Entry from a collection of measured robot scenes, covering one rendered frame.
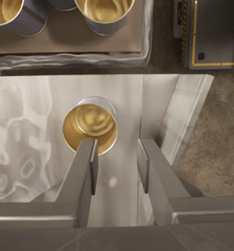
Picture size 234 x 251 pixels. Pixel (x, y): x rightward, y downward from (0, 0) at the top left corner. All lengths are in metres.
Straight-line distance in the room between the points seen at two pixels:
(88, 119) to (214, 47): 1.01
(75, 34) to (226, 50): 1.03
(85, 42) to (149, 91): 0.12
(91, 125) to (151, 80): 0.12
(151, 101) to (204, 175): 1.55
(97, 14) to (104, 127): 0.17
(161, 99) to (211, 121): 1.34
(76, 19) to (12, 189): 0.31
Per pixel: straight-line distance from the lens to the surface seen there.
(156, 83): 0.30
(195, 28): 1.17
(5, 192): 0.41
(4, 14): 0.34
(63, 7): 0.31
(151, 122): 0.31
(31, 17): 0.28
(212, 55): 1.20
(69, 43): 0.31
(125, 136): 0.31
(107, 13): 0.31
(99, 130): 0.30
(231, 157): 1.85
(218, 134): 1.69
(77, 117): 0.30
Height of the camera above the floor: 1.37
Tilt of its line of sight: 74 degrees down
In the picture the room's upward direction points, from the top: 173 degrees clockwise
